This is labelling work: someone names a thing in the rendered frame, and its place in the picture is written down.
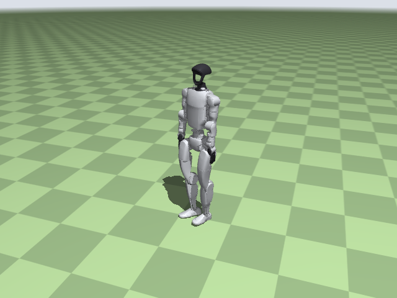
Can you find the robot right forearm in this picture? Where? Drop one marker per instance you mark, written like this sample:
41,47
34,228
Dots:
182,127

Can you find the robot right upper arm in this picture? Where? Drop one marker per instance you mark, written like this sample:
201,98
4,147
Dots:
183,113

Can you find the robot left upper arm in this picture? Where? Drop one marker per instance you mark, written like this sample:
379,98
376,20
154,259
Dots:
213,102

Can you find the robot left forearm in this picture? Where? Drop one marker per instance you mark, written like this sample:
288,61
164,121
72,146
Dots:
211,138

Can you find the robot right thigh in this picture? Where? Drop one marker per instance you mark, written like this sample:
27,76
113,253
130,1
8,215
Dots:
185,161

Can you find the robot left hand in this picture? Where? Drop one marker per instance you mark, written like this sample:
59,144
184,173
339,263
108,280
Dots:
212,159

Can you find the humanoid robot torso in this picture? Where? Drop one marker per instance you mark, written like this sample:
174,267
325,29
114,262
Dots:
197,116

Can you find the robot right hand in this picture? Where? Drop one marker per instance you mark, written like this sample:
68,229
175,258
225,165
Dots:
180,138

